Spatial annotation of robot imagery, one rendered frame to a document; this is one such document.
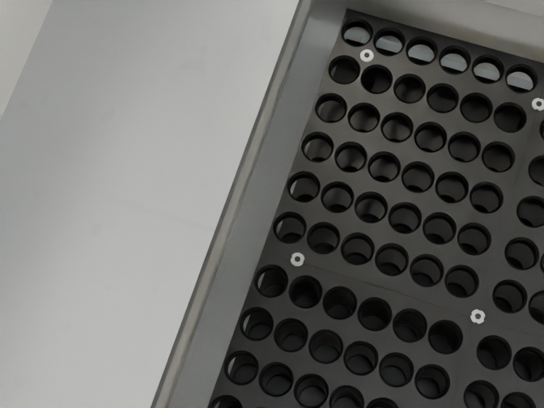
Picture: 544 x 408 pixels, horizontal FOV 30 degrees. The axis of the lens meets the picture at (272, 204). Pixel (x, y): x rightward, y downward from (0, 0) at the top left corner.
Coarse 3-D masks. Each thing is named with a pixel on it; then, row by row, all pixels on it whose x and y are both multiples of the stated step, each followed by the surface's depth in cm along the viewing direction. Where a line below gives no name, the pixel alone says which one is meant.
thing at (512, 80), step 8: (360, 40) 49; (384, 40) 49; (384, 48) 48; (392, 48) 48; (400, 48) 48; (416, 56) 48; (424, 56) 48; (432, 56) 48; (448, 64) 48; (456, 64) 48; (464, 64) 48; (480, 72) 48; (488, 72) 48; (496, 72) 48; (512, 80) 48; (520, 80) 48; (528, 80) 48; (528, 88) 47
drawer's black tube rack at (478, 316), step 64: (384, 64) 43; (320, 128) 42; (384, 128) 45; (448, 128) 42; (512, 128) 44; (320, 192) 41; (384, 192) 41; (448, 192) 44; (512, 192) 41; (320, 256) 40; (384, 256) 43; (448, 256) 40; (512, 256) 43; (256, 320) 43; (320, 320) 40; (384, 320) 42; (448, 320) 39; (512, 320) 39; (256, 384) 39; (320, 384) 42; (384, 384) 39; (448, 384) 39; (512, 384) 38
